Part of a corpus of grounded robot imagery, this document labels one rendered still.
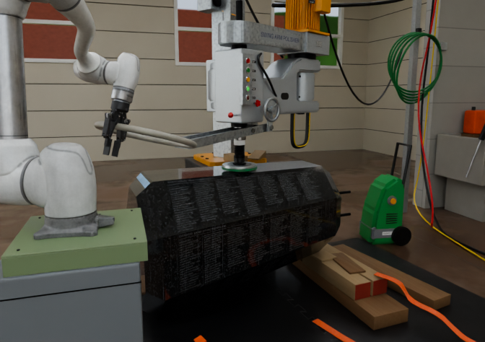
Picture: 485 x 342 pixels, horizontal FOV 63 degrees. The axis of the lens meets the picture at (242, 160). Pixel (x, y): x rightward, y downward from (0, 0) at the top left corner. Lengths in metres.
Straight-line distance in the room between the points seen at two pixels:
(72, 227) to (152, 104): 7.03
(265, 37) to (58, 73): 6.26
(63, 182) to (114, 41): 7.10
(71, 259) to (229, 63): 1.48
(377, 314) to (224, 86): 1.54
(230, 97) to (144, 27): 6.14
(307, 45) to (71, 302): 2.13
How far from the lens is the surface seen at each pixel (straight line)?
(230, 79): 2.32
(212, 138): 2.17
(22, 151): 1.40
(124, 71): 1.77
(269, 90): 2.47
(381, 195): 3.59
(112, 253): 1.22
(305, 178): 2.53
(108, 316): 1.30
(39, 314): 1.30
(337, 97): 9.54
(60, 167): 1.28
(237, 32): 2.31
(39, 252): 1.24
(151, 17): 8.39
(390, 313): 2.48
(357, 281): 2.54
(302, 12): 2.88
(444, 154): 4.84
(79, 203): 1.30
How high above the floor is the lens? 1.28
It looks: 9 degrees down
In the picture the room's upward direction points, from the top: straight up
